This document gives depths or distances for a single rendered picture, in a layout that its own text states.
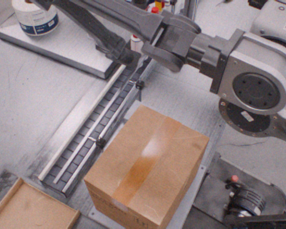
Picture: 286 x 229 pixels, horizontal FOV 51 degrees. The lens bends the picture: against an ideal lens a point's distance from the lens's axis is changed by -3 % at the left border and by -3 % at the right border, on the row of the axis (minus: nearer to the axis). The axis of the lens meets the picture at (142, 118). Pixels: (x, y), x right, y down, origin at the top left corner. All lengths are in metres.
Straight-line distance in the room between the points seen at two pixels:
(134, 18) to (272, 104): 0.33
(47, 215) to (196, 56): 0.78
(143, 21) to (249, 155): 1.71
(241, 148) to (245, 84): 1.68
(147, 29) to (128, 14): 0.05
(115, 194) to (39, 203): 0.42
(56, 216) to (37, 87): 0.62
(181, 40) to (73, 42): 0.98
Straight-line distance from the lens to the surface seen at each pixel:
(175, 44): 0.65
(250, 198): 1.66
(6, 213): 1.20
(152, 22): 0.67
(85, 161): 1.15
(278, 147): 2.37
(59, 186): 1.12
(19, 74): 1.55
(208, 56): 0.61
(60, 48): 1.54
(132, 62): 1.25
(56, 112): 1.35
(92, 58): 1.46
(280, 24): 0.64
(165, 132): 0.91
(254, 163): 2.23
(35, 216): 1.16
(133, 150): 0.88
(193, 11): 1.35
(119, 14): 0.69
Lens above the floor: 1.89
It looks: 56 degrees down
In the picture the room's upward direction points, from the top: straight up
